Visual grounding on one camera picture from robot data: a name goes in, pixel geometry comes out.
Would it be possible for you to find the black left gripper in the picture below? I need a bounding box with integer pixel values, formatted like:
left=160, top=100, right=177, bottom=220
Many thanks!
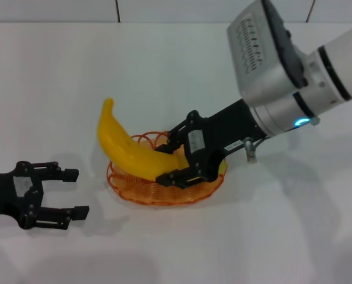
left=0, top=161, right=91, bottom=231

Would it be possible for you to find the metal cable plug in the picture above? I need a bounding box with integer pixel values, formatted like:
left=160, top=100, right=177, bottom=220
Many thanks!
left=243, top=137, right=267, bottom=164

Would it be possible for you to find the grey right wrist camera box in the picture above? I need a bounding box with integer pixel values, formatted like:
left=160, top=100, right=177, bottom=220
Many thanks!
left=225, top=0, right=310, bottom=107

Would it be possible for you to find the yellow banana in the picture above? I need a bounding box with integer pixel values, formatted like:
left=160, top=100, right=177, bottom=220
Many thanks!
left=96, top=98, right=227, bottom=181

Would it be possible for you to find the orange wire basket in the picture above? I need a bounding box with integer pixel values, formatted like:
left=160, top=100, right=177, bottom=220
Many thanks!
left=106, top=131, right=228, bottom=206

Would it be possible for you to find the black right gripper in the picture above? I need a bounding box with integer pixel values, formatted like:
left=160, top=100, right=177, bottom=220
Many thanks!
left=154, top=98, right=267, bottom=190

